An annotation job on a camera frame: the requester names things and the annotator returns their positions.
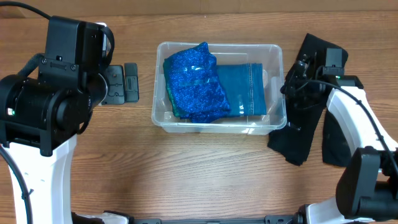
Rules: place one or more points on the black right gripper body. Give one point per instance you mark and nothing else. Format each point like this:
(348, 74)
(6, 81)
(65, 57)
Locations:
(301, 83)

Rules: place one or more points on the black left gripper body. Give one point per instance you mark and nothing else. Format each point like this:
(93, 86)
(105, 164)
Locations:
(107, 88)

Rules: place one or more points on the long black garment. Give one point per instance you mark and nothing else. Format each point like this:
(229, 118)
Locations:
(294, 140)

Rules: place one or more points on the blue denim jeans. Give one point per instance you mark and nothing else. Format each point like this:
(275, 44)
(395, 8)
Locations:
(243, 85)

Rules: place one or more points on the blue sequin fabric bundle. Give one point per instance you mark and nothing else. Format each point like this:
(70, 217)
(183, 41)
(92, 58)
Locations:
(193, 85)

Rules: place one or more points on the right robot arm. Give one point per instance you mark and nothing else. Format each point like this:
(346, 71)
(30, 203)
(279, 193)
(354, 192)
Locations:
(367, 189)

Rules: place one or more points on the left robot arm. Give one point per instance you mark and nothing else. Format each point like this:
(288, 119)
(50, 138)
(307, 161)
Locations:
(44, 107)

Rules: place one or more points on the large folded black garment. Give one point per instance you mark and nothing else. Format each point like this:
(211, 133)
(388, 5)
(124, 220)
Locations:
(315, 60)

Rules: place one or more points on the small black garment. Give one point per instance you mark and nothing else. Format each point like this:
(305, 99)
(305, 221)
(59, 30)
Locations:
(335, 149)

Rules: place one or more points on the clear plastic storage bin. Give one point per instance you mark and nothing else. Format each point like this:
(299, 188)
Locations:
(269, 55)

